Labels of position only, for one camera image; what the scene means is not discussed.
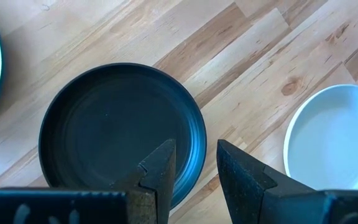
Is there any black plate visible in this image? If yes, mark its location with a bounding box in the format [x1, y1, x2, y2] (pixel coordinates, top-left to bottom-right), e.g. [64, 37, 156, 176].
[38, 62, 208, 210]

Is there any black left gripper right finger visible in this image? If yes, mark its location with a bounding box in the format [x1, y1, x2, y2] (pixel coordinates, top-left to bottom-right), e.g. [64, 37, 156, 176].
[216, 139, 332, 224]

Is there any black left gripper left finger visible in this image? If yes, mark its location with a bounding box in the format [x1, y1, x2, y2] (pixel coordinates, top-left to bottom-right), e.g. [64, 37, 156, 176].
[110, 139, 177, 224]

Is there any grey-white plate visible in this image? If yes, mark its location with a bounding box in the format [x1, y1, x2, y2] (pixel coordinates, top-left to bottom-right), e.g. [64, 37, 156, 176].
[283, 83, 358, 191]

